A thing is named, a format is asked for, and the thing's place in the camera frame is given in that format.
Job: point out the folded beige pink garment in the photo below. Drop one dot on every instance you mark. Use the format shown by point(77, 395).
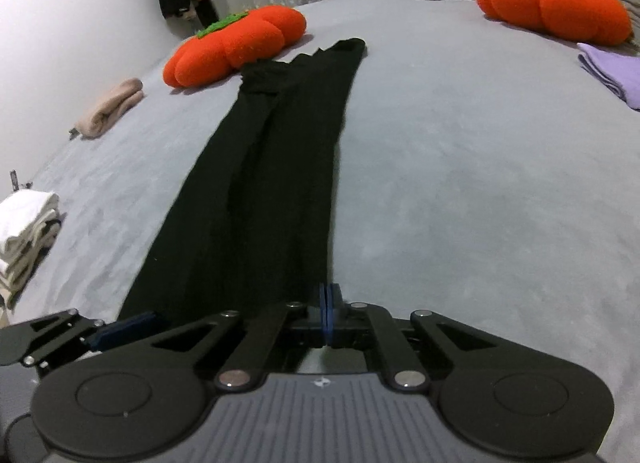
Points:
point(109, 109)

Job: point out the folded lilac cloth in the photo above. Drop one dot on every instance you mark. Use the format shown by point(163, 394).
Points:
point(617, 72)

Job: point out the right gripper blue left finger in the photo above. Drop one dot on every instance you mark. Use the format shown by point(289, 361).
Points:
point(325, 313)

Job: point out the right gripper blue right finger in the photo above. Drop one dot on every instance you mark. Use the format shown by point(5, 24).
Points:
point(334, 308)

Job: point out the black dress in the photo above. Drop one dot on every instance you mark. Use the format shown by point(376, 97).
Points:
point(251, 224)

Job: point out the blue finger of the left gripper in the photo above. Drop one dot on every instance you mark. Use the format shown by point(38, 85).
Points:
point(121, 332)

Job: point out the stack of white folded clothes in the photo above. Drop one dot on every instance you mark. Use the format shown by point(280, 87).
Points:
point(30, 222)

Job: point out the large orange pumpkin pillow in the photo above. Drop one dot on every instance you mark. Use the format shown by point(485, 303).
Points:
point(224, 47)

